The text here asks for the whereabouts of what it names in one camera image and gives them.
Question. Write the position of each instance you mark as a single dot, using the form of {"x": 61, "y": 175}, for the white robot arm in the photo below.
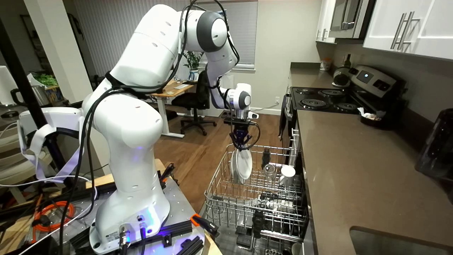
{"x": 138, "y": 209}

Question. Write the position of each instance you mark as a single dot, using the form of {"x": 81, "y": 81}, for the black office chair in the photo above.
{"x": 195, "y": 101}

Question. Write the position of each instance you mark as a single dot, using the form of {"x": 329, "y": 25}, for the green potted plant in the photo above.
{"x": 193, "y": 63}

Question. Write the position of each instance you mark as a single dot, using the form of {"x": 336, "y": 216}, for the black coffee maker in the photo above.
{"x": 437, "y": 156}

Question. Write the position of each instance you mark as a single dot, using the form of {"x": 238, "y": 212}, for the wooden standing desk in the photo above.
{"x": 172, "y": 90}

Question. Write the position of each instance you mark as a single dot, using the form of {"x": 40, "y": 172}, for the stainless kitchen sink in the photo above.
{"x": 376, "y": 243}

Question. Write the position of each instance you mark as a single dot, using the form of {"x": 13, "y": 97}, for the white upper cabinet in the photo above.
{"x": 418, "y": 27}

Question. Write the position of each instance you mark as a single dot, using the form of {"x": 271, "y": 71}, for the black electric stove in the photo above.
{"x": 345, "y": 93}

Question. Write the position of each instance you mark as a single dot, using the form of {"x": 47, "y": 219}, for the white cup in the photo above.
{"x": 287, "y": 171}

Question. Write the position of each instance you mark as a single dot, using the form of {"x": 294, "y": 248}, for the metal wire dishwasher rack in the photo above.
{"x": 264, "y": 216}

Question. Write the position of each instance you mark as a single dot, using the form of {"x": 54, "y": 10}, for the white plate front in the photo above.
{"x": 244, "y": 163}

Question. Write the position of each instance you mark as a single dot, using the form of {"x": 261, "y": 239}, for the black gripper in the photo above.
{"x": 240, "y": 135}

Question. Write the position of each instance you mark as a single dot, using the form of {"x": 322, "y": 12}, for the orange handled black tool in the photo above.
{"x": 210, "y": 227}

